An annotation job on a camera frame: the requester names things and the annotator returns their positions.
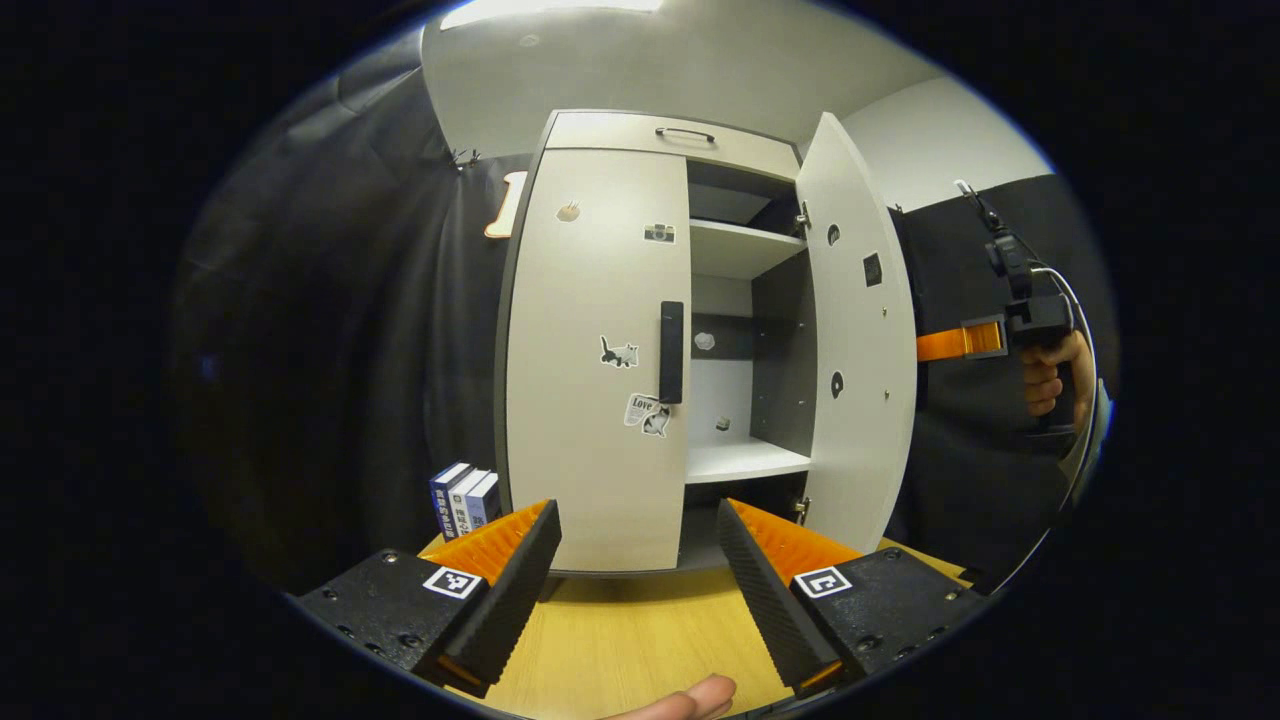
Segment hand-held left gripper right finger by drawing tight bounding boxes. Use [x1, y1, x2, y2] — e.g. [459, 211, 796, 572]
[715, 499, 991, 699]

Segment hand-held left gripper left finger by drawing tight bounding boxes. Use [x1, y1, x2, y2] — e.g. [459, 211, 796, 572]
[285, 499, 563, 699]

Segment black cat shoe cabinet door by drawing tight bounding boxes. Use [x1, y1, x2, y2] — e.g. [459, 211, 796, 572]
[795, 112, 919, 556]

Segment beige double-door shoe cabinet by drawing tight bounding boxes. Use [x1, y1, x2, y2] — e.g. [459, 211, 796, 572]
[493, 108, 816, 579]

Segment black door handle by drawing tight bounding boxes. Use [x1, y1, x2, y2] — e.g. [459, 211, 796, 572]
[659, 301, 686, 405]

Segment camera sticker shoe cabinet door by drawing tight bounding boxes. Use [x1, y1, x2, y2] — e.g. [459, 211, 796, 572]
[503, 148, 693, 573]

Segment beige cabinet drawer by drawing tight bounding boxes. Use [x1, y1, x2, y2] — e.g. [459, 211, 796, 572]
[545, 110, 801, 183]

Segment black backdrop cloth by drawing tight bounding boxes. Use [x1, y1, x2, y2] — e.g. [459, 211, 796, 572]
[165, 30, 1121, 591]

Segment ceiling light panel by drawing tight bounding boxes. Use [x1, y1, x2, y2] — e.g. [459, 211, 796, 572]
[440, 0, 666, 31]

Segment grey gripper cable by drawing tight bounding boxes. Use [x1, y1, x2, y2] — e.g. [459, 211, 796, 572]
[1030, 262, 1101, 501]

